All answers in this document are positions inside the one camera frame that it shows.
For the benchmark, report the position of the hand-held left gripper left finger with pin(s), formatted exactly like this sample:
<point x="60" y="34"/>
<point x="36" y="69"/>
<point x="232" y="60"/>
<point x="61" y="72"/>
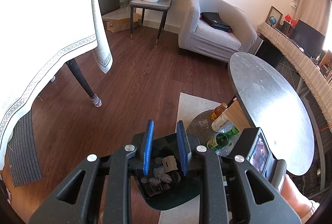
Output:
<point x="148" y="146"/>

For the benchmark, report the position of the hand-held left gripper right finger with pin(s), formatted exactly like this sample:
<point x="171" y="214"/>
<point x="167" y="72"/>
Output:
<point x="182" y="148"/>

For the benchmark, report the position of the aluminium foil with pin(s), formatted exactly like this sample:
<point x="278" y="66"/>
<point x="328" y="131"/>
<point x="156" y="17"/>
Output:
<point x="163" y="174"/>

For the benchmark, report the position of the dark green trash bin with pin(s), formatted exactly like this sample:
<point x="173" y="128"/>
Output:
<point x="168" y="202"/>

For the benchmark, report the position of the brown cardboard scrap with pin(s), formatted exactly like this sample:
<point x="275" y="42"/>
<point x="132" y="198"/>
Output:
<point x="170" y="163"/>

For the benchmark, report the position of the crumpled clear plastic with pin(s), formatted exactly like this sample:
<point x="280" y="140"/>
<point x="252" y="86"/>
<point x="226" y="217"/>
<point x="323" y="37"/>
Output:
<point x="203" y="124"/>

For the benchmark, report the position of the beige wooden board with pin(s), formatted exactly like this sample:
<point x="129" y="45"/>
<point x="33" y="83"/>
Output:
<point x="240" y="117"/>

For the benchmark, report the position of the white plastic bottle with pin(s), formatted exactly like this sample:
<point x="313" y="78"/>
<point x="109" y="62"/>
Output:
<point x="220" y="121"/>

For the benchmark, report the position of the amber drink bottle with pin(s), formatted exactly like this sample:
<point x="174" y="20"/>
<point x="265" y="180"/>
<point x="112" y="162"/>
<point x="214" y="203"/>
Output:
<point x="217" y="112"/>

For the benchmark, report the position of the grey oval coffee table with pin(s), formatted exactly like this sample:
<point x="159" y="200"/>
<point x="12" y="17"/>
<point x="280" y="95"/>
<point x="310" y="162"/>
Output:
<point x="272" y="99"/>

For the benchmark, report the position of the black table leg with sock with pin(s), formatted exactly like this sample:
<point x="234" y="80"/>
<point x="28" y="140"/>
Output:
<point x="83" y="78"/>

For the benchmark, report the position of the side table with beige cloth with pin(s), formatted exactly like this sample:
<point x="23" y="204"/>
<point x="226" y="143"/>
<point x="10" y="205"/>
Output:
<point x="306" y="68"/>

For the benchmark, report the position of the black cabinet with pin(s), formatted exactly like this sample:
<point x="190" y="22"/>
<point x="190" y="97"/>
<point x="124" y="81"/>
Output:
<point x="268" y="51"/>

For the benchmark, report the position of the wooden shelf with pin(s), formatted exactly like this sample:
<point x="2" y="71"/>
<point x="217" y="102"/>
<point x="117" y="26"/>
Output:
<point x="326" y="63"/>

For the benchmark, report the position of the grey armchair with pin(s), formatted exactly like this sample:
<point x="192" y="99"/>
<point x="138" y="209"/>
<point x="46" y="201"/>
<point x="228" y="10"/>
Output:
<point x="215" y="37"/>

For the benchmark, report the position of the grey ribbed mat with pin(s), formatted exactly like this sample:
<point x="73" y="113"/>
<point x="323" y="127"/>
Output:
<point x="24" y="151"/>

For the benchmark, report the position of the flat cardboard box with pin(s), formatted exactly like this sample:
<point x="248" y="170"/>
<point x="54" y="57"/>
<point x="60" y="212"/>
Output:
<point x="119" y="25"/>

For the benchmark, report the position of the black monitor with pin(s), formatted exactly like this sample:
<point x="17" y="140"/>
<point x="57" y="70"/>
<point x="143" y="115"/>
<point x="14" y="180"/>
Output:
<point x="307" y="34"/>

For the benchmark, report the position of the dark wooden box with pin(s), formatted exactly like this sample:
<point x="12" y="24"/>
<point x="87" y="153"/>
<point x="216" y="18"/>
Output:
<point x="287" y="27"/>

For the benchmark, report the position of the black bag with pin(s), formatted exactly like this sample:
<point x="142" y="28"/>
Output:
<point x="215" y="22"/>

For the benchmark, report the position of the framed globe picture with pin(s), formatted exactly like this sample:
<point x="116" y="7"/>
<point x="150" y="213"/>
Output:
<point x="273" y="17"/>

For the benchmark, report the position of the small red flags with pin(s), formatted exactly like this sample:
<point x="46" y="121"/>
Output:
<point x="290" y="19"/>

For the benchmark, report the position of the grey dining chair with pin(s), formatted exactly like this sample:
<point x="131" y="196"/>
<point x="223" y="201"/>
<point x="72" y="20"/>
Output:
<point x="150" y="4"/>

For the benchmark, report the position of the white patterned tablecloth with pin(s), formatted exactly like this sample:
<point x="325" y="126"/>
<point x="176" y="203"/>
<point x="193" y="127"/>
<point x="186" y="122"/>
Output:
<point x="44" y="32"/>

